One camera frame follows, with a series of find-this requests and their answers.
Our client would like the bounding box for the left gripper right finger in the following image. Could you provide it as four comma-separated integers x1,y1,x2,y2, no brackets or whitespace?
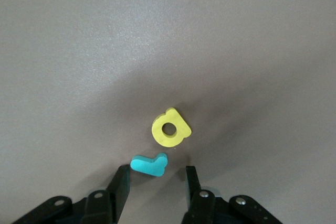
182,165,217,224

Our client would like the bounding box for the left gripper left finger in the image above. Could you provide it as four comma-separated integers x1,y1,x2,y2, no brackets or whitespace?
81,165,131,224

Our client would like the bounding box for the teal foam letter r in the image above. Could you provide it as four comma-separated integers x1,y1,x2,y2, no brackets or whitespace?
130,152,168,177

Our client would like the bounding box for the yellow foam letter a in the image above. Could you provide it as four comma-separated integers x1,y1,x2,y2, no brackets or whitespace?
151,107,192,148

